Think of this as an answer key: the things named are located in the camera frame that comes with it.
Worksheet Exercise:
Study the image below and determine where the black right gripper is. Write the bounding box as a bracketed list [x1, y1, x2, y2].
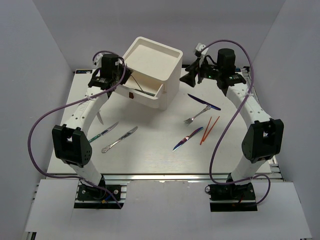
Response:
[179, 56, 222, 88]

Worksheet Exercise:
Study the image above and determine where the dark utensil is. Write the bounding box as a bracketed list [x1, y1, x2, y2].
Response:
[134, 88, 155, 97]

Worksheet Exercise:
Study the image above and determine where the white drawer box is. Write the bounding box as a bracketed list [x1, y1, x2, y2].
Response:
[115, 36, 183, 111]

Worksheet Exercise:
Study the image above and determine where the ornate silver fork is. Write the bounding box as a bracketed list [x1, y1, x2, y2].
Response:
[183, 105, 211, 125]

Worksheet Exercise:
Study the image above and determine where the rainbow iridescent knife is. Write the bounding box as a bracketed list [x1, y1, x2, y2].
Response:
[172, 126, 204, 152]

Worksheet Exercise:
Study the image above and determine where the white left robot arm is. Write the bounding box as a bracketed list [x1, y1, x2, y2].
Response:
[52, 52, 131, 200]

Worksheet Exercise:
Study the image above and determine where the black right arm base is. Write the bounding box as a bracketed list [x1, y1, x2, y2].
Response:
[204, 183, 258, 213]

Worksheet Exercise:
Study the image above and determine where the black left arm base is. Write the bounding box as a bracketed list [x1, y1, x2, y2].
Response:
[73, 182, 127, 210]

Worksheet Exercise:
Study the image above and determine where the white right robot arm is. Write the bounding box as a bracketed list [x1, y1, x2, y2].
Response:
[180, 43, 284, 200]

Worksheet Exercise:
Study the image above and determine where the dark blue knife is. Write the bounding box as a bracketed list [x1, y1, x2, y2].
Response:
[187, 93, 221, 111]

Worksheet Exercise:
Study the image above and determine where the left black XDOF label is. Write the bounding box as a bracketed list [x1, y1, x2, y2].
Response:
[75, 69, 93, 74]

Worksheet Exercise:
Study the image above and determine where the orange chopstick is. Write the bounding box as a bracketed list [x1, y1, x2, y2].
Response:
[199, 116, 220, 146]
[201, 116, 212, 142]

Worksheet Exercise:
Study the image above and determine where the small silver knife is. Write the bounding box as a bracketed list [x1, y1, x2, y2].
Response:
[97, 112, 104, 125]

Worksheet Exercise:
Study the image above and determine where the ornate silver knife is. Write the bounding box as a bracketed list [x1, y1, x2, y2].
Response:
[101, 126, 138, 154]

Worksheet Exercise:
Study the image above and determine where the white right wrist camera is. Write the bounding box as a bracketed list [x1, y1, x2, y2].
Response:
[194, 43, 208, 58]

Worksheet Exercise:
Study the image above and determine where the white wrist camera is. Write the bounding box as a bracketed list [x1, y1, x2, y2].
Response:
[92, 53, 104, 68]
[194, 43, 208, 58]

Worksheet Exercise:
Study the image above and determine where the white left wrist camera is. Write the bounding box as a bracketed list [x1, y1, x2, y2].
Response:
[92, 53, 104, 68]

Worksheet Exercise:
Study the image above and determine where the green handled knife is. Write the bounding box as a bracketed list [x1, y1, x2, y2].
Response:
[88, 122, 119, 143]

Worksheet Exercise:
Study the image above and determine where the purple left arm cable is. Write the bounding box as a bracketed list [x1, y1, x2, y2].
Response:
[27, 51, 131, 210]

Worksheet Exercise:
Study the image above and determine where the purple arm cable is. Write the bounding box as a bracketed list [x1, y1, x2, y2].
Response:
[199, 39, 271, 206]
[27, 51, 131, 210]

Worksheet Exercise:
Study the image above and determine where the aluminium table frame rail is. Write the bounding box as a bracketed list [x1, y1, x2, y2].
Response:
[241, 66, 285, 180]

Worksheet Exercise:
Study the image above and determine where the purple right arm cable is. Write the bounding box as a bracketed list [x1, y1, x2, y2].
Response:
[199, 39, 271, 206]

